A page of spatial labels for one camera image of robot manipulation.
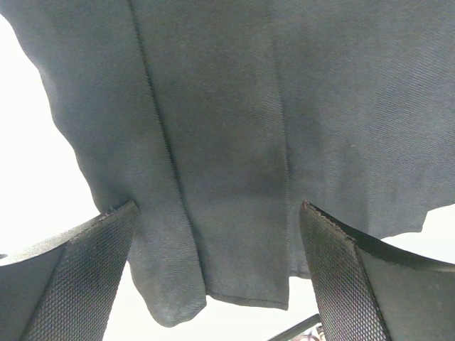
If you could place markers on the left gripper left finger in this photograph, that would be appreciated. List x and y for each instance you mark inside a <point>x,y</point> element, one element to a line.
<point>63,288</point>

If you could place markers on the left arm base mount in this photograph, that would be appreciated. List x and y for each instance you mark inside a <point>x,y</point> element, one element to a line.
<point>309,329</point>

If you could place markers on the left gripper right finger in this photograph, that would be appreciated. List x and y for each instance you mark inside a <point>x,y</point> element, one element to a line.
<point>367,289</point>

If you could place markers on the black pleated skirt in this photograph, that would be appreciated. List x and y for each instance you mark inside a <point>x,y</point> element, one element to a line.
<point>219,118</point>

